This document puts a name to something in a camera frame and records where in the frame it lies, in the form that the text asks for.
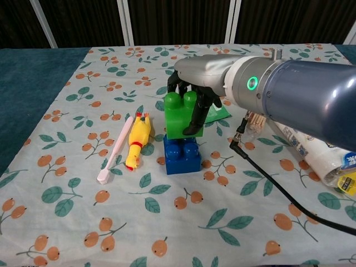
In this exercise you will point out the pink toothbrush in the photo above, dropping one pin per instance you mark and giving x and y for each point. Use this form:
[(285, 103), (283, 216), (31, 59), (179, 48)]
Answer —
[(114, 153)]

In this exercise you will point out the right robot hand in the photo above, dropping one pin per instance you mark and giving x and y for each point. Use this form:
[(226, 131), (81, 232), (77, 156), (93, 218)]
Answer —
[(200, 71)]

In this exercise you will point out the green building block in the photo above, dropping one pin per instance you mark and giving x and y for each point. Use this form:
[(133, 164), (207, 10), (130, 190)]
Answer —
[(178, 119)]

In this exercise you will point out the white frame post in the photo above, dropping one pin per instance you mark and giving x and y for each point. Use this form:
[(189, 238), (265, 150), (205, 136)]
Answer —
[(232, 20), (126, 22), (44, 23)]

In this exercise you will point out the white plastic bag roll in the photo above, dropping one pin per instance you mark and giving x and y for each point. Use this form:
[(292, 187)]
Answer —
[(311, 150)]

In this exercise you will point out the yellow rubber chicken toy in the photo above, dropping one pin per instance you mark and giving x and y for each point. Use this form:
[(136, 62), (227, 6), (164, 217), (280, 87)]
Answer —
[(137, 140)]

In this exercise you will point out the bundle of wooden toothpicks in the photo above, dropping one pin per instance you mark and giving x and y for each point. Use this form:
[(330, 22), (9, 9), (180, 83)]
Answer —
[(257, 122)]

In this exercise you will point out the floral patterned tablecloth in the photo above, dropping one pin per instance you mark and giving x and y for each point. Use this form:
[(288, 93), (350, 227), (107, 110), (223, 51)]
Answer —
[(139, 211)]

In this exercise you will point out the teal table cover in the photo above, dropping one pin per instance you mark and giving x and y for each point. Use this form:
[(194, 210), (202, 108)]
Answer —
[(30, 91)]

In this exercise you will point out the green sachet packet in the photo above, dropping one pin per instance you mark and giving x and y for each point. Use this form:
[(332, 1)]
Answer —
[(218, 114)]

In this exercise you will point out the blue building block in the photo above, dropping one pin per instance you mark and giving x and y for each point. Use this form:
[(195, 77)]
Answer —
[(182, 157)]

